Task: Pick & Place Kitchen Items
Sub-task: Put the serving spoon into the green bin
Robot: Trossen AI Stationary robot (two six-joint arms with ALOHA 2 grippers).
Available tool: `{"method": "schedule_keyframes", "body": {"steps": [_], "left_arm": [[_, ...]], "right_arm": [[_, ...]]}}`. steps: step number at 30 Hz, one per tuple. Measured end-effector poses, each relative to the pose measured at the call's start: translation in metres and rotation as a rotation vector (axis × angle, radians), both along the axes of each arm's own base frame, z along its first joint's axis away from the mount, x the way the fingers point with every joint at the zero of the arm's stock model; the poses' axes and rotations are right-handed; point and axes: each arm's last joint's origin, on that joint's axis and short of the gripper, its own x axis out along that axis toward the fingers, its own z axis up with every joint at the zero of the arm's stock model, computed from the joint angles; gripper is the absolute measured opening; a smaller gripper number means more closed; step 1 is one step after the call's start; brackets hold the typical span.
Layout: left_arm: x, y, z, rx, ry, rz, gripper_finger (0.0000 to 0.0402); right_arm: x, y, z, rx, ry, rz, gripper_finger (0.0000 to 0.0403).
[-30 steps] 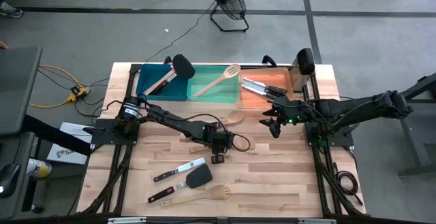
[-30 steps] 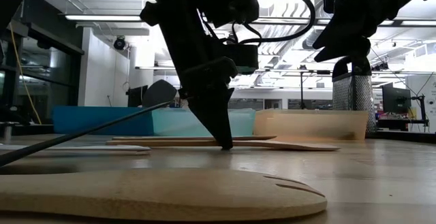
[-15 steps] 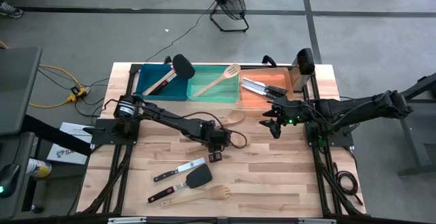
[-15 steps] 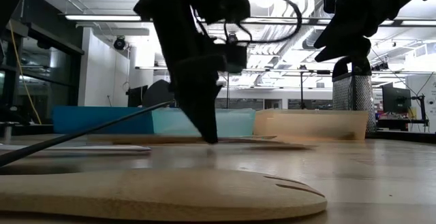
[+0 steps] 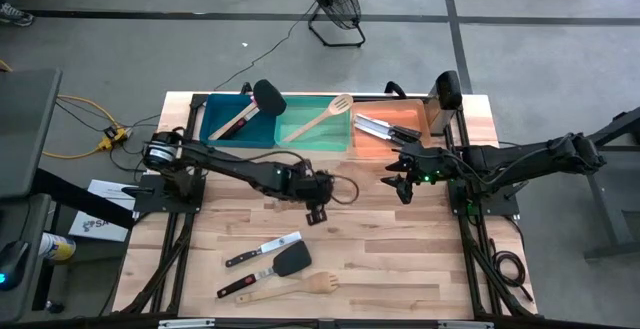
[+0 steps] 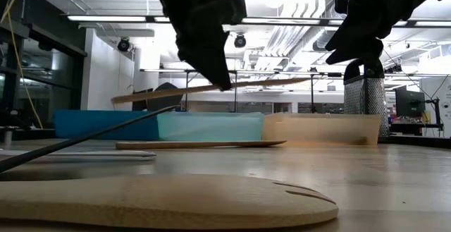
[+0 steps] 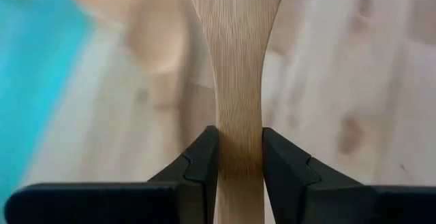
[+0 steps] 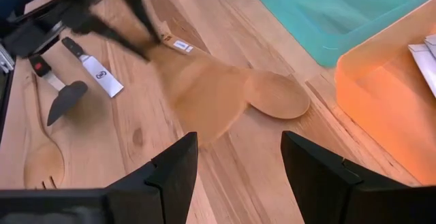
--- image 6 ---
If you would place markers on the wooden spork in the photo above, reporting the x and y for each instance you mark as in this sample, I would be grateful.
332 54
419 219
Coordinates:
158 200

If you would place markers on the black ceiling camera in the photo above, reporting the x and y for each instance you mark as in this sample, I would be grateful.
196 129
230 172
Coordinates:
240 41
124 45

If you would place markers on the knife with white sheath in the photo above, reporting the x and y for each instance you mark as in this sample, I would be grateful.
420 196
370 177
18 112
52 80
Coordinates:
105 153

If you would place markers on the steel box grater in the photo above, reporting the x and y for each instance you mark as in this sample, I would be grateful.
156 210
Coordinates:
366 101

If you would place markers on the black aluminium table frame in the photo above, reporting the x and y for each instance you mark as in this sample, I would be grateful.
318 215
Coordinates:
423 141

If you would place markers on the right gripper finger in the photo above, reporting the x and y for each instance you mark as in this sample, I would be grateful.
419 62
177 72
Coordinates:
352 39
359 54

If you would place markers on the wooden spatula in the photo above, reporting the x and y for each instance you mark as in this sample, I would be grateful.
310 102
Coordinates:
158 94

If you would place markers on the overhead light bar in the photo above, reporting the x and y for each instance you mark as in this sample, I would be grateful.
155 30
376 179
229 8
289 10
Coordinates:
105 18

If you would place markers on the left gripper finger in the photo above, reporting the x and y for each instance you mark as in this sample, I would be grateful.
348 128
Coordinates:
215 70

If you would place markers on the black computer monitor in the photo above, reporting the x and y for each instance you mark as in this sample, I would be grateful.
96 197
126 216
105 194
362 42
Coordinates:
139 106
410 103

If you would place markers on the black background table frame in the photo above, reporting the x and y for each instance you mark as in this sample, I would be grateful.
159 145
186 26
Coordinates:
267 72

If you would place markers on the teal plastic bin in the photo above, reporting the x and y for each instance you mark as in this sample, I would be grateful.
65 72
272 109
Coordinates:
211 126

